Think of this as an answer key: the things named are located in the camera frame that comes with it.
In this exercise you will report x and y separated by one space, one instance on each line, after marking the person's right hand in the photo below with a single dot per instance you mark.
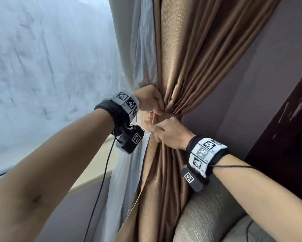
170 134

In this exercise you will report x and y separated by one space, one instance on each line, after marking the person's left hand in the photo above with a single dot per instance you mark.
148 98

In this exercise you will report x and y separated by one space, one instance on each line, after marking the person's left fingers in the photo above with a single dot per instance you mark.
159 108

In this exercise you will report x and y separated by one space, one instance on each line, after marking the person's right thumb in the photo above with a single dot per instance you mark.
156 125

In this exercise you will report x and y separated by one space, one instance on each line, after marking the brown curtain tieback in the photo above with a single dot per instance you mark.
153 120

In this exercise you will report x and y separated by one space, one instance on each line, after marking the brown curtain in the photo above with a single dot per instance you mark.
191 85

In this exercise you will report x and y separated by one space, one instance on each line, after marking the person's right forearm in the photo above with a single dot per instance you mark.
262 196

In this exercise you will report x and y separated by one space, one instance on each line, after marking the person's left forearm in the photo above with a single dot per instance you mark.
52 173

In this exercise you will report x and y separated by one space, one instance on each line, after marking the white sheer curtain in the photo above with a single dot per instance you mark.
130 123

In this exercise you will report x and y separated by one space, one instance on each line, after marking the left wrist tracker band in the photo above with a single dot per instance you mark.
120 105

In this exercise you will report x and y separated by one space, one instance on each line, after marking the wrist tracker band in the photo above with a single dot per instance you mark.
206 156
120 105

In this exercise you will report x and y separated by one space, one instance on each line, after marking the right wrist tracker band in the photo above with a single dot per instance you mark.
206 156

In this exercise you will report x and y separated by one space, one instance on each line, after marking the beige window sill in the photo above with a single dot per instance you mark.
95 166

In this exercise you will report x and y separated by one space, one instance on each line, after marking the grey fabric armchair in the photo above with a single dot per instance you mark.
211 216

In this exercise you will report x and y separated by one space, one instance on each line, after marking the frosted window pane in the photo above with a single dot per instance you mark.
52 73

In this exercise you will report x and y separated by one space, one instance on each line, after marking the dark wooden cabinet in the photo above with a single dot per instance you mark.
284 148

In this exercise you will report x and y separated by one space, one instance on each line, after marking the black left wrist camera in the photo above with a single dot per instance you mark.
129 139

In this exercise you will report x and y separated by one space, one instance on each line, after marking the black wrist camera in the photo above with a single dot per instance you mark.
193 178
129 139

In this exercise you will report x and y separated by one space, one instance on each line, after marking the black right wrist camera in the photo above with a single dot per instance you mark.
193 178

